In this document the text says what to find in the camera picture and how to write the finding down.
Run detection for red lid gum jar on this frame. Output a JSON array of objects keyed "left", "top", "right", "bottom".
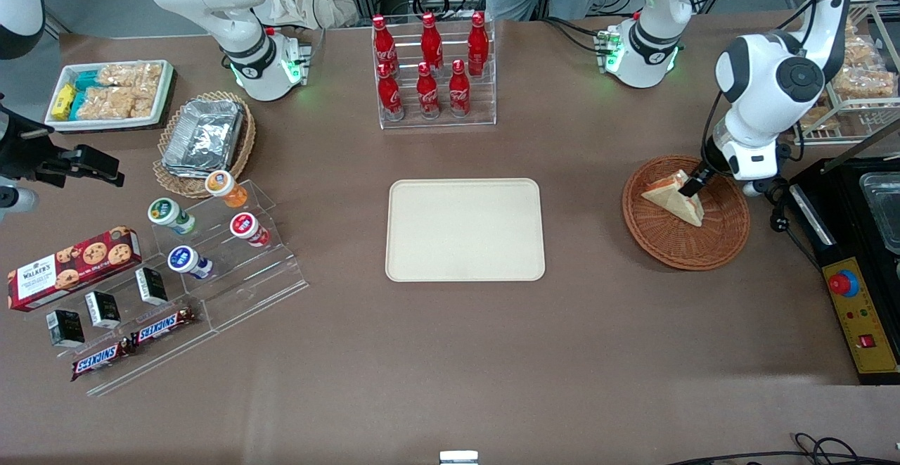
[{"left": 230, "top": 212, "right": 271, "bottom": 248}]

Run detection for green lid gum jar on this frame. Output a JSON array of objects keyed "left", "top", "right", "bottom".
[{"left": 148, "top": 198, "right": 198, "bottom": 236}]

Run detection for black cable with plug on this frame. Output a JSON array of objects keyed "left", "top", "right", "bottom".
[{"left": 768, "top": 182, "right": 823, "bottom": 270}]

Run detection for brown round wicker basket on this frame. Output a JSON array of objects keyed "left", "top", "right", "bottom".
[{"left": 622, "top": 154, "right": 751, "bottom": 271}]

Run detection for orange lid gum jar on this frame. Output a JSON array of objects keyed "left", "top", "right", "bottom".
[{"left": 205, "top": 170, "right": 250, "bottom": 210}]

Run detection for aluminium foil container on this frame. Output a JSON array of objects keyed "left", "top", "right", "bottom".
[{"left": 161, "top": 98, "right": 245, "bottom": 177}]

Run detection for black arm base cables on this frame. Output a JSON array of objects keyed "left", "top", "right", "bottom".
[{"left": 541, "top": 17, "right": 607, "bottom": 55}]

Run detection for triangular sandwich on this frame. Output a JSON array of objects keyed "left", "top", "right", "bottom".
[{"left": 641, "top": 170, "right": 705, "bottom": 227}]

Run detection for clear bag of rice crackers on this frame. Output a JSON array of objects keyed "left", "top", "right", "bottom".
[
  {"left": 98, "top": 63, "right": 164, "bottom": 97},
  {"left": 76, "top": 85, "right": 157, "bottom": 121}
]

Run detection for yellow emergency stop box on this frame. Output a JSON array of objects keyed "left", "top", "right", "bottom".
[{"left": 821, "top": 257, "right": 900, "bottom": 376}]

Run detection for beige plastic tray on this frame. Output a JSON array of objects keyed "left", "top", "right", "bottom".
[{"left": 385, "top": 178, "right": 546, "bottom": 283}]

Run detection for white rectangular snack tray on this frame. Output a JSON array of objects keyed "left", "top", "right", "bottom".
[{"left": 44, "top": 59, "right": 176, "bottom": 133}]

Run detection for bagged fried snack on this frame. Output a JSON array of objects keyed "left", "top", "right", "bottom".
[
  {"left": 798, "top": 104, "right": 842, "bottom": 132},
  {"left": 844, "top": 18, "right": 881, "bottom": 66},
  {"left": 833, "top": 65, "right": 898, "bottom": 101}
]

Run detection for Snickers chocolate bar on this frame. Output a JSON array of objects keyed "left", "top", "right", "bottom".
[
  {"left": 70, "top": 338, "right": 136, "bottom": 383},
  {"left": 130, "top": 306, "right": 198, "bottom": 348}
]

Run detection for clear acrylic stepped stand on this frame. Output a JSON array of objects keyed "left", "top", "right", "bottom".
[
  {"left": 149, "top": 180, "right": 310, "bottom": 333},
  {"left": 25, "top": 240, "right": 220, "bottom": 397}
]

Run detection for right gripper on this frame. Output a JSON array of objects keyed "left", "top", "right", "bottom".
[{"left": 0, "top": 97, "right": 125, "bottom": 189}]

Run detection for yellow snack packet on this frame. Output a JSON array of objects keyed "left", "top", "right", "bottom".
[{"left": 51, "top": 84, "right": 77, "bottom": 121}]

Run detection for clear acrylic bottle rack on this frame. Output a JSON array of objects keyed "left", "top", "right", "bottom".
[{"left": 371, "top": 11, "right": 497, "bottom": 130}]

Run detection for small black box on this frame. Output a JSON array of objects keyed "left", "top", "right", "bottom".
[
  {"left": 84, "top": 291, "right": 122, "bottom": 331},
  {"left": 135, "top": 267, "right": 169, "bottom": 307},
  {"left": 46, "top": 309, "right": 86, "bottom": 349}
]

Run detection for light tan wicker basket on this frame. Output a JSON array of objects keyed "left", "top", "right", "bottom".
[{"left": 153, "top": 91, "right": 257, "bottom": 199}]

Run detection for white wire rack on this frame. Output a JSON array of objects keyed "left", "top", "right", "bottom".
[{"left": 795, "top": 0, "right": 900, "bottom": 146}]

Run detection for blue lid gum jar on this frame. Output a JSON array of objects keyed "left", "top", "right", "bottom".
[{"left": 167, "top": 246, "right": 214, "bottom": 281}]

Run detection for clear plastic container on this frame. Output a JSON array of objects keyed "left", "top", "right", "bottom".
[{"left": 858, "top": 173, "right": 900, "bottom": 255}]

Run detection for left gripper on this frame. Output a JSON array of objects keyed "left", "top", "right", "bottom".
[{"left": 681, "top": 138, "right": 781, "bottom": 197}]

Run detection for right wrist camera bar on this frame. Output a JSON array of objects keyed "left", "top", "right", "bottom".
[{"left": 0, "top": 185, "right": 39, "bottom": 214}]

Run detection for black countertop appliance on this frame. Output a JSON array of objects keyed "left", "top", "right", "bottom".
[{"left": 787, "top": 122, "right": 900, "bottom": 386}]

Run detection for black looped cable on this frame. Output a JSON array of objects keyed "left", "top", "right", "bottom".
[{"left": 664, "top": 433, "right": 900, "bottom": 465}]

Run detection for red Walkers cookie box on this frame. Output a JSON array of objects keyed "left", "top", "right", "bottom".
[{"left": 7, "top": 226, "right": 143, "bottom": 312}]

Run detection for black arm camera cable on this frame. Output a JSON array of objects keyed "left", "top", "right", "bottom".
[{"left": 693, "top": 0, "right": 855, "bottom": 167}]

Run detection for red cola bottle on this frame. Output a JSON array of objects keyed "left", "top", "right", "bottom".
[
  {"left": 420, "top": 12, "right": 444, "bottom": 72},
  {"left": 449, "top": 59, "right": 472, "bottom": 118},
  {"left": 468, "top": 11, "right": 490, "bottom": 77},
  {"left": 373, "top": 15, "right": 399, "bottom": 76},
  {"left": 416, "top": 62, "right": 442, "bottom": 120},
  {"left": 378, "top": 63, "right": 406, "bottom": 122}
]

